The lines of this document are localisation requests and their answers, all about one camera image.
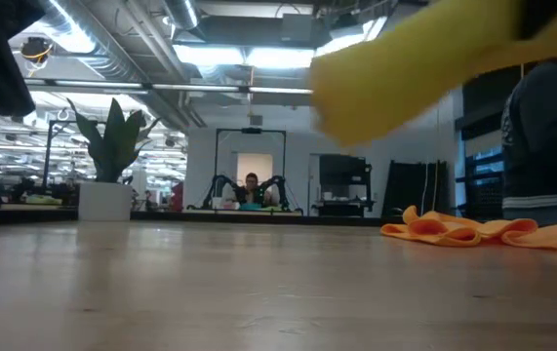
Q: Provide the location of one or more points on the yellow microfiber towel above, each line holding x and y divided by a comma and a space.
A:
405, 73

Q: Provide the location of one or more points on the orange microfiber towel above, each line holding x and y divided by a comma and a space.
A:
453, 234

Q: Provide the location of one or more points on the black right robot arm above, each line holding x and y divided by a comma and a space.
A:
544, 17

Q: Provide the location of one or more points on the black distant robot arm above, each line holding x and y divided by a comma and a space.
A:
278, 187
217, 187

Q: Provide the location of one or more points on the person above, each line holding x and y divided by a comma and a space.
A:
251, 192

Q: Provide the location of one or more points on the black equipment cart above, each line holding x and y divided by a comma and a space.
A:
344, 170

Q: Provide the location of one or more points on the distant wooden table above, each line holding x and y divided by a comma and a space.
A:
210, 212

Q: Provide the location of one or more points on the red object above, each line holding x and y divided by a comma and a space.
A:
177, 195

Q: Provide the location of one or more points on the bright ceiling light panel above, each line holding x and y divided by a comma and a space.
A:
258, 56

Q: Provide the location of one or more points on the black leaning panel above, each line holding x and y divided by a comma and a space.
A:
405, 187

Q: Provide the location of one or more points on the long light bar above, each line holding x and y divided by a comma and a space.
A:
185, 88

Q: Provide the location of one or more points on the potted plant in grey pot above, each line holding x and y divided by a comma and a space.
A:
107, 161

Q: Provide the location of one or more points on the large black-framed window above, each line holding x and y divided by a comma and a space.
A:
483, 156

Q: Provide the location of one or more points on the black mesh rack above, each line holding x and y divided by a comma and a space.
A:
483, 197

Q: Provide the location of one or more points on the black distant rig frame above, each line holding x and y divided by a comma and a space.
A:
49, 156
217, 156

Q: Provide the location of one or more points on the black metal table frame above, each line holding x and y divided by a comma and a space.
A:
331, 220

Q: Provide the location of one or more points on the silver ventilation duct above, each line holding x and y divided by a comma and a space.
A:
112, 53

